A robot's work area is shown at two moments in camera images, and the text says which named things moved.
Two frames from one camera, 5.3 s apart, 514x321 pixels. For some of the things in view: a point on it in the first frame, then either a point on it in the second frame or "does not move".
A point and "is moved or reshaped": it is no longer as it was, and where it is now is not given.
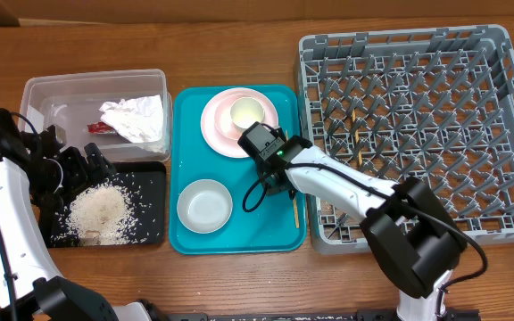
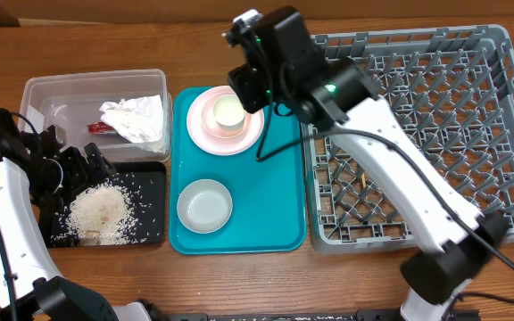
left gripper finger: (99, 167) does not move
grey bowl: (204, 206) does not move
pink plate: (226, 146) is moved or reshaped
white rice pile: (103, 209) does not move
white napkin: (137, 119) does not move
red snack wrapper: (100, 127) does not move
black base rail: (326, 316) does not move
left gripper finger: (75, 168) does not move
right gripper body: (279, 187) → (251, 86)
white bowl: (223, 119) → (209, 122)
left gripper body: (47, 184) does not move
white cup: (245, 111) is moved or reshaped
